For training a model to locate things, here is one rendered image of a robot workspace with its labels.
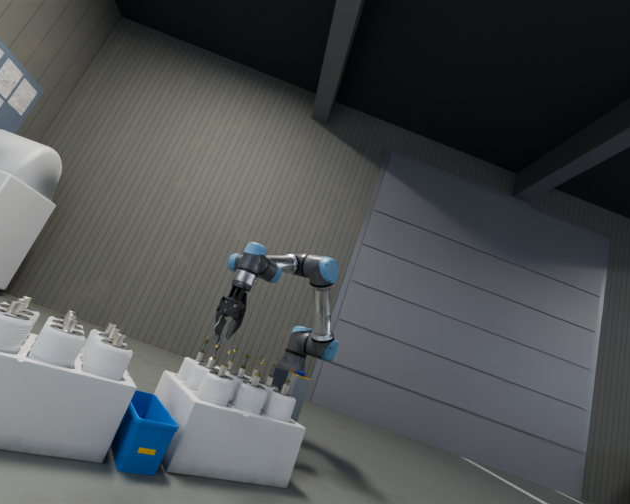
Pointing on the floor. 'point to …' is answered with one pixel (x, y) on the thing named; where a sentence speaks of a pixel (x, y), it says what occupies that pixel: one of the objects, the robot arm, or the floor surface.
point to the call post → (298, 393)
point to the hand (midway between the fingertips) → (220, 340)
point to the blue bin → (143, 435)
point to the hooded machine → (12, 202)
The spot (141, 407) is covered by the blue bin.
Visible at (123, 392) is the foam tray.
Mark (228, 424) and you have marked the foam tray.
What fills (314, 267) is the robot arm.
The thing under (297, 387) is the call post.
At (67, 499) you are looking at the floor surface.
